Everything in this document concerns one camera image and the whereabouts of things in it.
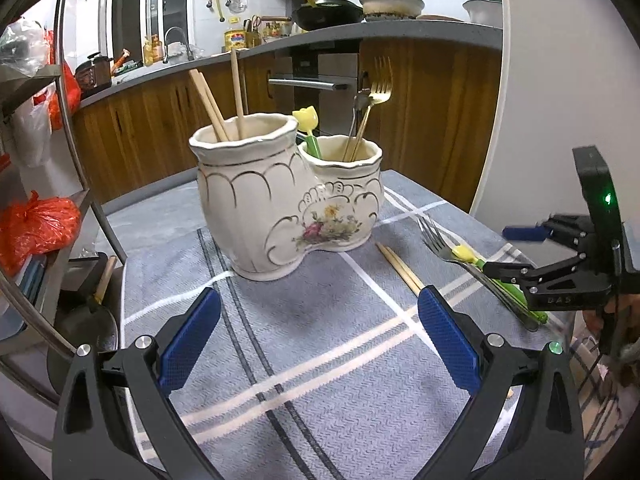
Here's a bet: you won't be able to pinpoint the built-in oven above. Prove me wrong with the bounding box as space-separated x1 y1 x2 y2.
267 48 359 136

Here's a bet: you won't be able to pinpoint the wooden kitchen cabinets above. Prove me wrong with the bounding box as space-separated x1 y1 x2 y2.
73 38 502 210

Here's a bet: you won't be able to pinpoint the red plastic bag lower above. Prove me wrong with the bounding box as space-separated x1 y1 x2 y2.
1 191 81 276

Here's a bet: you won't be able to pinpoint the operator hand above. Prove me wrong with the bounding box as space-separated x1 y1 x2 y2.
582 294 639 386

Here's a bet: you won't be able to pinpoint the yellow tulip spoon in holder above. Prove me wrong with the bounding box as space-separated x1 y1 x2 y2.
292 105 322 159

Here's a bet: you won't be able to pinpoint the metal shelf rack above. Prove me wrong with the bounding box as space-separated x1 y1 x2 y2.
0 0 129 406

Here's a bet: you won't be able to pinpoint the kitchen faucet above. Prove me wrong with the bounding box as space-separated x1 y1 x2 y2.
163 26 194 64

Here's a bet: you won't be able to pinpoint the gold fork in holder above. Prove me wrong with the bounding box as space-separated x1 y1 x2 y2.
347 55 394 163

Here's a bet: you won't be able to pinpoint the white bowl on counter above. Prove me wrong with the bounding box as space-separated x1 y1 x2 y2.
359 0 424 18

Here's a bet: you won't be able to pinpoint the yellow green tulip spoon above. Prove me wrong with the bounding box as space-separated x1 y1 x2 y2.
452 245 548 324

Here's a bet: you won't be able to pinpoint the grey plaid table cloth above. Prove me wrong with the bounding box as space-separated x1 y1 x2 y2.
102 168 576 480

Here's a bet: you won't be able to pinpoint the white floral ceramic utensil holder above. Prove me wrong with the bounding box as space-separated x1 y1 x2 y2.
189 113 384 282

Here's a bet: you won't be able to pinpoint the silver fork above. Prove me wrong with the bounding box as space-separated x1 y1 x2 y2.
416 216 544 332

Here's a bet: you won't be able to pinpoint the black wok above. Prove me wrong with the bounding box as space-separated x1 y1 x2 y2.
292 0 363 32

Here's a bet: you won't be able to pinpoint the silver spoon in holder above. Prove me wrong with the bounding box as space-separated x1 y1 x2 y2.
342 88 370 162

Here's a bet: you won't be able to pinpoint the yellow tin can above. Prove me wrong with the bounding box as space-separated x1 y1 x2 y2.
224 28 247 52

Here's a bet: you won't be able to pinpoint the dark pot on counter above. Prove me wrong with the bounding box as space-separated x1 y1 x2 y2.
75 52 112 94

